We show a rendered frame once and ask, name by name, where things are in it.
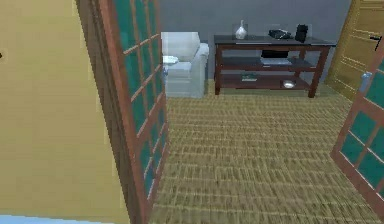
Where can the white armchair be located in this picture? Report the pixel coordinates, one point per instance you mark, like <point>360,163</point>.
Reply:
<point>186,66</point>

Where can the white cloth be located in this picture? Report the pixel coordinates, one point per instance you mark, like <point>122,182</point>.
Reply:
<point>170,59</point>

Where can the green book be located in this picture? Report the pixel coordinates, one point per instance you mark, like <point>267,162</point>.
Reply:
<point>249,78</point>

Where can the brown glass-paned room door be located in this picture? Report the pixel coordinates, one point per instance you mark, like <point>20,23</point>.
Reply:
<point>361,140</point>
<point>128,83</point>

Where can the dark red console table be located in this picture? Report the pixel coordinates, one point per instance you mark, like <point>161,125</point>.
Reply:
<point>266,61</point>

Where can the white vase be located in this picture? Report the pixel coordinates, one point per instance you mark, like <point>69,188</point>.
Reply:
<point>241,32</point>

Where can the black laptop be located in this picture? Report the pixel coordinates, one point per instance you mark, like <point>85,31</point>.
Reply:
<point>275,57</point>

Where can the silver bowl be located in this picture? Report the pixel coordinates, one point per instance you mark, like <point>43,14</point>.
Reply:
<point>288,84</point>

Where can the black telephone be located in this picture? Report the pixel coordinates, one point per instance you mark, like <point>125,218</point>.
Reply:
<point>279,33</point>

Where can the yellow wooden room door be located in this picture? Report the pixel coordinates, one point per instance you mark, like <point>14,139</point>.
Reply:
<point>356,50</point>

